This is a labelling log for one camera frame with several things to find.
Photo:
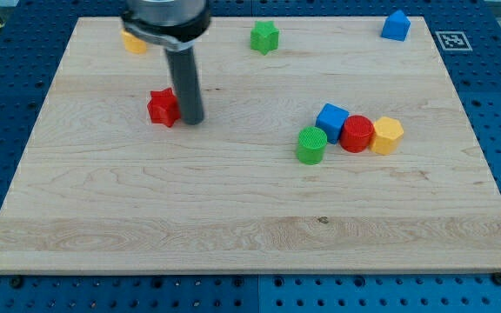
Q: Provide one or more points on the yellow block behind arm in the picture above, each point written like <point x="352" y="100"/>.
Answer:
<point x="132" y="43"/>

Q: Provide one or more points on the red star block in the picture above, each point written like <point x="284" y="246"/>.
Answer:
<point x="163" y="107"/>

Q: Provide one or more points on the green star block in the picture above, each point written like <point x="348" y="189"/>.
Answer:
<point x="264" y="37"/>

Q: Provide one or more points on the green cylinder block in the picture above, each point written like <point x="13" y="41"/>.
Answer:
<point x="311" y="145"/>

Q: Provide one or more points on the wooden board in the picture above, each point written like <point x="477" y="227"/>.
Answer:
<point x="101" y="190"/>

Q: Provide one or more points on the blue cube block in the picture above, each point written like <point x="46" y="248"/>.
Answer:
<point x="331" y="120"/>

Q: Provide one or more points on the red cylinder block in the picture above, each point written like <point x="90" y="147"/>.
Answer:
<point x="356" y="133"/>

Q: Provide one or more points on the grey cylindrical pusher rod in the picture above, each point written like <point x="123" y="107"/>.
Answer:
<point x="183" y="72"/>

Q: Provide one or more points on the yellow hexagon block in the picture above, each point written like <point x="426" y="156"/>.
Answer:
<point x="388" y="133"/>

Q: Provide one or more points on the blue pentagon block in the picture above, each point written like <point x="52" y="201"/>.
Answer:
<point x="396" y="26"/>

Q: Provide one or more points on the white fiducial marker tag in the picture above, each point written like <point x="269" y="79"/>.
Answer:
<point x="451" y="40"/>

